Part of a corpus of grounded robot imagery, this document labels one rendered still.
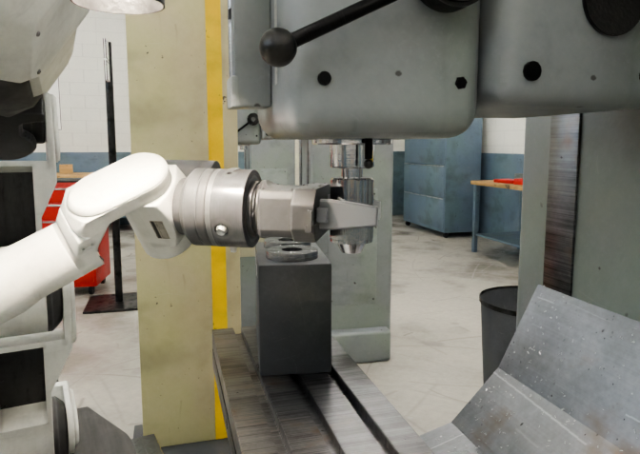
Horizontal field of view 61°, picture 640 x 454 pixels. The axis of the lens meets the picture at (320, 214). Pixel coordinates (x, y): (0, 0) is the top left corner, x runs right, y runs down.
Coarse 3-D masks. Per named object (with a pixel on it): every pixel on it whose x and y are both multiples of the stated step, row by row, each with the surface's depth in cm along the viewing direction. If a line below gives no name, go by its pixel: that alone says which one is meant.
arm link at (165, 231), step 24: (192, 168) 64; (216, 168) 61; (168, 192) 59; (192, 192) 58; (144, 216) 60; (168, 216) 59; (192, 216) 58; (144, 240) 63; (168, 240) 62; (192, 240) 60
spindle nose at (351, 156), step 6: (330, 150) 58; (336, 150) 57; (342, 150) 57; (348, 150) 56; (354, 150) 56; (360, 150) 56; (330, 156) 58; (336, 156) 57; (342, 156) 57; (348, 156) 56; (354, 156) 56; (360, 156) 56; (330, 162) 58; (336, 162) 57; (342, 162) 57; (348, 162) 56; (354, 162) 56; (360, 162) 57
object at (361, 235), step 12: (336, 192) 58; (348, 192) 57; (360, 192) 57; (372, 192) 58; (348, 228) 57; (360, 228) 57; (372, 228) 59; (336, 240) 58; (348, 240) 58; (360, 240) 58; (372, 240) 59
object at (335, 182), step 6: (330, 180) 58; (336, 180) 57; (342, 180) 57; (348, 180) 57; (354, 180) 57; (360, 180) 57; (366, 180) 57; (372, 180) 58; (330, 186) 58; (336, 186) 57; (342, 186) 57; (348, 186) 57; (354, 186) 57; (360, 186) 57; (366, 186) 57; (372, 186) 58
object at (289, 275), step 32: (256, 256) 96; (288, 256) 90; (320, 256) 94; (256, 288) 101; (288, 288) 88; (320, 288) 89; (256, 320) 106; (288, 320) 89; (320, 320) 90; (288, 352) 90; (320, 352) 91
